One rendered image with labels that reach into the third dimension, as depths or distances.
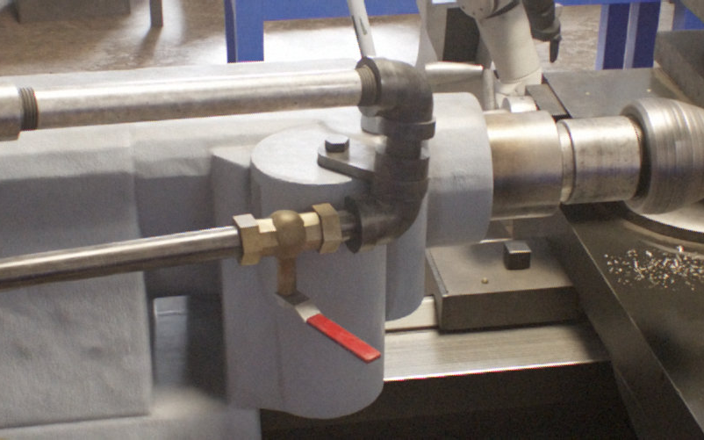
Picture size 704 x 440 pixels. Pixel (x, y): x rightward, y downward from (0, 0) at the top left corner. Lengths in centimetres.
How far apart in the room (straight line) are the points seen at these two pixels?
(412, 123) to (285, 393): 21
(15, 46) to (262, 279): 368
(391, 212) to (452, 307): 45
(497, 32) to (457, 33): 40
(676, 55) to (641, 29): 218
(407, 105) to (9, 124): 23
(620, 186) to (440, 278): 32
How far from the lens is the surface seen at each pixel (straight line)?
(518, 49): 183
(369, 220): 72
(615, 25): 340
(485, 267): 122
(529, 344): 118
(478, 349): 117
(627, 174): 92
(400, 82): 70
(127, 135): 81
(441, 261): 122
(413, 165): 72
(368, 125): 80
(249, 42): 270
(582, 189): 92
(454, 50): 223
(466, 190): 86
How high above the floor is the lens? 149
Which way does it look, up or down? 28 degrees down
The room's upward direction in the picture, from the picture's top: straight up
